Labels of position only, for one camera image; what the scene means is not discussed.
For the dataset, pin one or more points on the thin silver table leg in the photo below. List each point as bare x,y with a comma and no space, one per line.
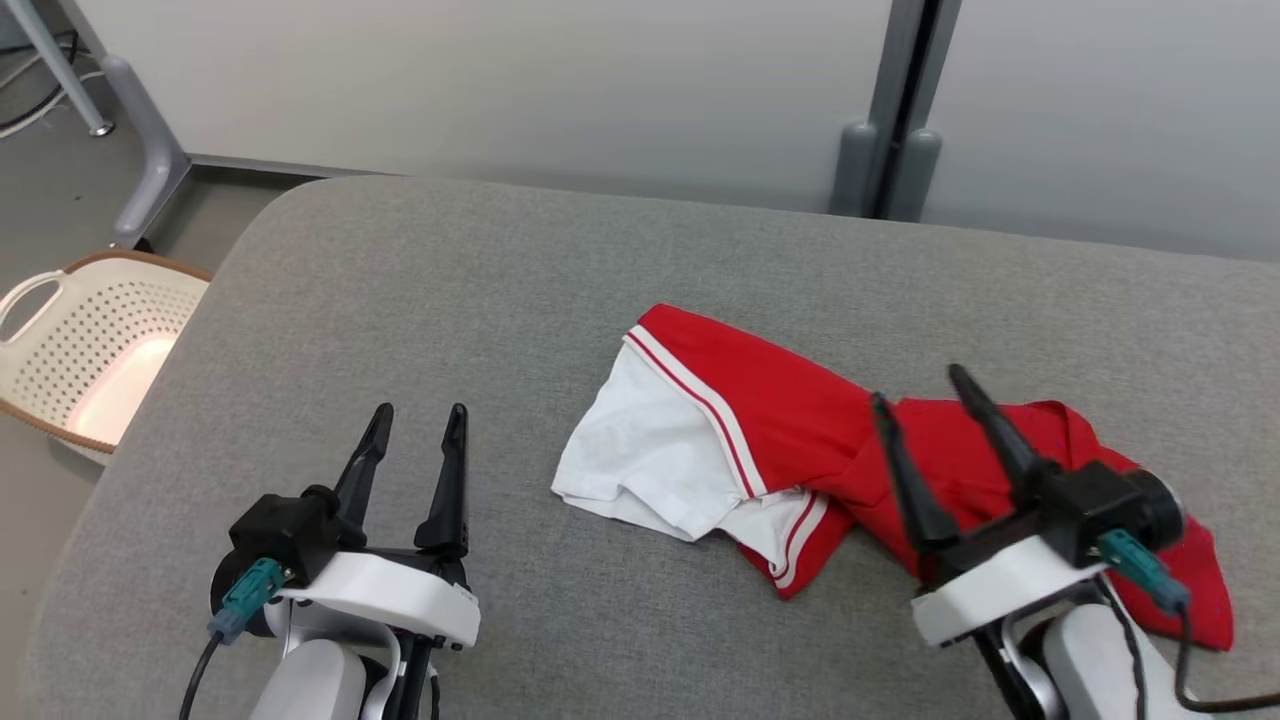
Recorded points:
60,70

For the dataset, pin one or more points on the grey partition foot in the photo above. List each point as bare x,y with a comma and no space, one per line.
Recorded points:
135,120

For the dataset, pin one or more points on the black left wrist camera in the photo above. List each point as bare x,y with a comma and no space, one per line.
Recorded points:
285,530

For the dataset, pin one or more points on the grey metal partition post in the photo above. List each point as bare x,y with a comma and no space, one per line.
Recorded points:
895,110

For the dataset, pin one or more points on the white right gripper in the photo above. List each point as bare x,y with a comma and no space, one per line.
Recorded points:
1000,590

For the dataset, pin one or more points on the cream perforated laundry basket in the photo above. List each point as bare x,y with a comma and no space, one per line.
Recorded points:
95,340

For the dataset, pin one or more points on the red white basketball jersey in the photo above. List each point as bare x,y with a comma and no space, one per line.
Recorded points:
770,400

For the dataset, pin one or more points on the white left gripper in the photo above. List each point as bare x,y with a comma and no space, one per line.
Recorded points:
390,595

